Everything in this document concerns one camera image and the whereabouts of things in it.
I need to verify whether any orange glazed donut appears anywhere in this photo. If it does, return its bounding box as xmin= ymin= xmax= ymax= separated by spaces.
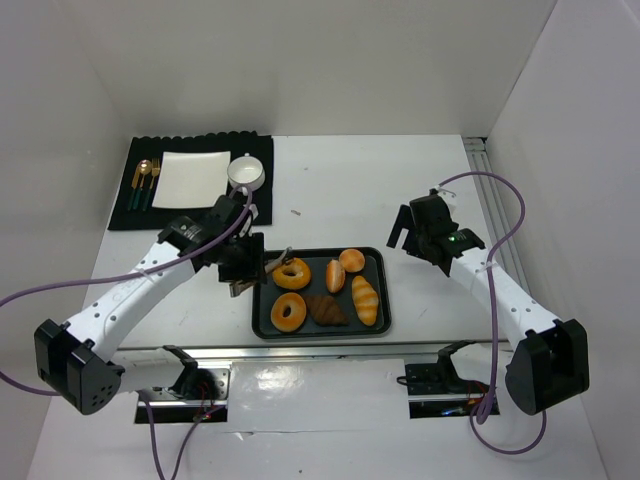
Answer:
xmin=272 ymin=258 xmax=312 ymax=290

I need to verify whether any split orange bun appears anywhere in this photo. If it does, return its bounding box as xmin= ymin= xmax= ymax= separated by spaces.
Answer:
xmin=325 ymin=259 xmax=346 ymax=294

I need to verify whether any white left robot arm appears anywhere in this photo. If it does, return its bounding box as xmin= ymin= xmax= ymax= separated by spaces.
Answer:
xmin=34 ymin=195 xmax=291 ymax=415

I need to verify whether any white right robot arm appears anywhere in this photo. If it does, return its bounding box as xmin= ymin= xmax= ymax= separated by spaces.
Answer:
xmin=387 ymin=191 xmax=590 ymax=415

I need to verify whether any striped orange bread roll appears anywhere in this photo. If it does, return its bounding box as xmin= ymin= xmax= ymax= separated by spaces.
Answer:
xmin=351 ymin=275 xmax=379 ymax=327

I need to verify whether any white square plate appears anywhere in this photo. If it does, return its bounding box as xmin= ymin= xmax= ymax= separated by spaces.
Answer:
xmin=152 ymin=151 xmax=231 ymax=210

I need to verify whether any black baking tray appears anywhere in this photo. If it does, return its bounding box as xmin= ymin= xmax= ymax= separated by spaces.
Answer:
xmin=252 ymin=247 xmax=392 ymax=340

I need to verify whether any round orange bun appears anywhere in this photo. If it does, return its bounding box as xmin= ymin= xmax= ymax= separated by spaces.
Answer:
xmin=338 ymin=248 xmax=366 ymax=273

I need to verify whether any dark chocolate croissant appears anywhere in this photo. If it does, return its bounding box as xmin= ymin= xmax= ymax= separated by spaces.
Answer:
xmin=303 ymin=295 xmax=349 ymax=327

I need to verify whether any black placemat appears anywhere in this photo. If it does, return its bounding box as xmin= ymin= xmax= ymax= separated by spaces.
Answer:
xmin=108 ymin=131 xmax=274 ymax=231

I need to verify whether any white cup with handle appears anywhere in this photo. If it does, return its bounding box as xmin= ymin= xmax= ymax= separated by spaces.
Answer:
xmin=227 ymin=154 xmax=266 ymax=191

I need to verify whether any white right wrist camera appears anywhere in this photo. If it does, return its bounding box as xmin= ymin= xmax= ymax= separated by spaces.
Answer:
xmin=430 ymin=185 xmax=458 ymax=211

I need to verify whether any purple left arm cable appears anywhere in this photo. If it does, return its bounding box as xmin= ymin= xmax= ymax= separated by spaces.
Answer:
xmin=0 ymin=185 xmax=254 ymax=480

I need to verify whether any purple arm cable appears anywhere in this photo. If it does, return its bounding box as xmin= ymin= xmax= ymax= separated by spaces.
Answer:
xmin=433 ymin=170 xmax=547 ymax=455
xmin=0 ymin=185 xmax=254 ymax=480

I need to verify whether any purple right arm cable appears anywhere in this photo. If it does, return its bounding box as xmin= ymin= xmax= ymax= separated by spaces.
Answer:
xmin=433 ymin=170 xmax=547 ymax=455

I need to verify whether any gold fork green handle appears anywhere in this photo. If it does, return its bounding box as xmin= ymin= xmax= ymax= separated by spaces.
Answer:
xmin=142 ymin=158 xmax=161 ymax=211

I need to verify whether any gold spoon green handle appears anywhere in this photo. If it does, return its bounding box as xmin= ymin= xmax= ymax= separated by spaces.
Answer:
xmin=129 ymin=160 xmax=152 ymax=210

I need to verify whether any gold knife green handle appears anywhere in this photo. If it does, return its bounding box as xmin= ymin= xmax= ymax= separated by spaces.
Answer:
xmin=127 ymin=163 xmax=144 ymax=211

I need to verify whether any aluminium rail right side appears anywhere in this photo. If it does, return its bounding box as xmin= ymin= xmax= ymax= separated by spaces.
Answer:
xmin=462 ymin=137 xmax=529 ymax=293

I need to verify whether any aluminium rail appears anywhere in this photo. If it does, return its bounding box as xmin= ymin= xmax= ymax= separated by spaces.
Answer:
xmin=462 ymin=137 xmax=529 ymax=293
xmin=74 ymin=339 xmax=516 ymax=362

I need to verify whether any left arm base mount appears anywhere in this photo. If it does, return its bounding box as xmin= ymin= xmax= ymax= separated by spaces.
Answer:
xmin=134 ymin=346 xmax=231 ymax=425

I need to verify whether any aluminium rail front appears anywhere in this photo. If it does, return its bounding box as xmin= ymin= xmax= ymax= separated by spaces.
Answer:
xmin=74 ymin=339 xmax=516 ymax=362

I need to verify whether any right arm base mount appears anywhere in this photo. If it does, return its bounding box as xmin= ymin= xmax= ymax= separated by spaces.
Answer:
xmin=396 ymin=341 xmax=489 ymax=419

